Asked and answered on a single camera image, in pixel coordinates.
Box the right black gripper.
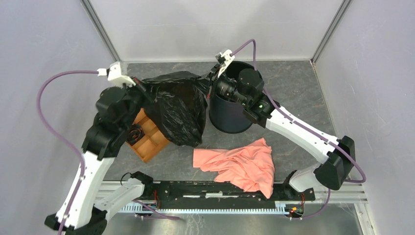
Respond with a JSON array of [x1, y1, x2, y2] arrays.
[[190, 63, 250, 107]]

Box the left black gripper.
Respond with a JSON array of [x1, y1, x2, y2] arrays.
[[120, 75, 159, 131]]

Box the dark blue trash bin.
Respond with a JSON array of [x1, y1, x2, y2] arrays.
[[209, 61, 264, 134]]

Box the black trash bag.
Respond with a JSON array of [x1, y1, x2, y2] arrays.
[[126, 124, 145, 145], [142, 71, 209, 147]]

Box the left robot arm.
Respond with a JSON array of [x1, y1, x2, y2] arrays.
[[45, 76, 154, 235]]

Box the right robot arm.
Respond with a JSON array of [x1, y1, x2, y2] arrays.
[[207, 64, 356, 200]]

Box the rolled black trash bag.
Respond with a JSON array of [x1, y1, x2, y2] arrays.
[[126, 124, 145, 145]]

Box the orange compartment tray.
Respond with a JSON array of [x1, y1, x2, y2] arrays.
[[126, 109, 170, 163]]

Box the pink cloth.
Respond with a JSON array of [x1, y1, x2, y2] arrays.
[[193, 138, 275, 199]]

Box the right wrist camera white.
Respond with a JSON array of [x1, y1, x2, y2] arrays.
[[215, 49, 235, 77]]

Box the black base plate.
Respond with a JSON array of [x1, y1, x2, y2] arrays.
[[138, 181, 316, 209]]

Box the aluminium slotted rail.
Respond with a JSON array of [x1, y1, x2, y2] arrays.
[[118, 202, 289, 215]]

